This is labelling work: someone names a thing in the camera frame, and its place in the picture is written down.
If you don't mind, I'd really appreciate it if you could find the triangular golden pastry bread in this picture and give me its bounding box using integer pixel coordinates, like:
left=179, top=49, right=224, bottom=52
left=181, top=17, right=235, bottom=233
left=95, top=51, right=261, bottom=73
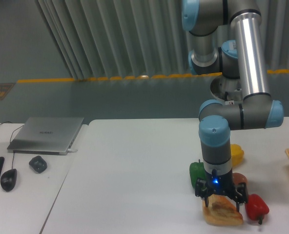
left=202, top=195, right=244, bottom=226

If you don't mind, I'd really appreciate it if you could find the black mouse cable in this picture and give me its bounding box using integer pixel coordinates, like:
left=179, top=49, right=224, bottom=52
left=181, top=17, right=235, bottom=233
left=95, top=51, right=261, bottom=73
left=9, top=124, right=25, bottom=170

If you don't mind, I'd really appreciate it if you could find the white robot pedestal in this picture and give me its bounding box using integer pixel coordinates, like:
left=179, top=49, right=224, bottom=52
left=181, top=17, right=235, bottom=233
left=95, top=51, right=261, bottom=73
left=210, top=75, right=243, bottom=102

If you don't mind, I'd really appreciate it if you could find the black computer mouse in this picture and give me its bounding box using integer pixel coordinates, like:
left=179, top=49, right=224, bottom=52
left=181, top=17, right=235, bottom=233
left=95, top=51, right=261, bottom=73
left=0, top=169, right=18, bottom=192

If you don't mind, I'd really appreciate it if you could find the green bell pepper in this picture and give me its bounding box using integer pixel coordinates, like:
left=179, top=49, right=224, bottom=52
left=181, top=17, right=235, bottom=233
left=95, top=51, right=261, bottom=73
left=189, top=160, right=206, bottom=189

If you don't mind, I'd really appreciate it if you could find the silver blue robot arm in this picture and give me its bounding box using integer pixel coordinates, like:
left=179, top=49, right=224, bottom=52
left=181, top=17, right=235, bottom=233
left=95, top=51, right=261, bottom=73
left=182, top=0, right=284, bottom=205

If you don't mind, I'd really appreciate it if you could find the silver closed laptop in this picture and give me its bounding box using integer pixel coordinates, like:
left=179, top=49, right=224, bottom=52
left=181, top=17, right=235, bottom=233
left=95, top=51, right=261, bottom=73
left=7, top=117, right=84, bottom=155

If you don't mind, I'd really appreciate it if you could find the red bell pepper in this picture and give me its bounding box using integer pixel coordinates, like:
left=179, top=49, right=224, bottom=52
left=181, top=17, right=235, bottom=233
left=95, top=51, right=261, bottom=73
left=245, top=194, right=269, bottom=225

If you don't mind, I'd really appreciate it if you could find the small black case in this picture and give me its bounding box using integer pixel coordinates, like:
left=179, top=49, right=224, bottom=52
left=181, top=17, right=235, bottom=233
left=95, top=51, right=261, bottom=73
left=29, top=156, right=47, bottom=174

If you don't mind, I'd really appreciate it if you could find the brown egg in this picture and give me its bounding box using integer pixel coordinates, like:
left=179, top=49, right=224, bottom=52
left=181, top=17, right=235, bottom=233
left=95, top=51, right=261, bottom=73
left=232, top=173, right=248, bottom=185

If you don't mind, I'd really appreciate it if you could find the yellow bell pepper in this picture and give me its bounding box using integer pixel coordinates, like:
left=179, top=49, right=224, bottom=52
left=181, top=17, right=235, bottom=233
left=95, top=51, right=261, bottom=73
left=230, top=144, right=244, bottom=167

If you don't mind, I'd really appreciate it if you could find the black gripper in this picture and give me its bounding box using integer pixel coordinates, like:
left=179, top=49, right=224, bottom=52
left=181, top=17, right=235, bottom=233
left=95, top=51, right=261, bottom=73
left=194, top=171, right=247, bottom=212

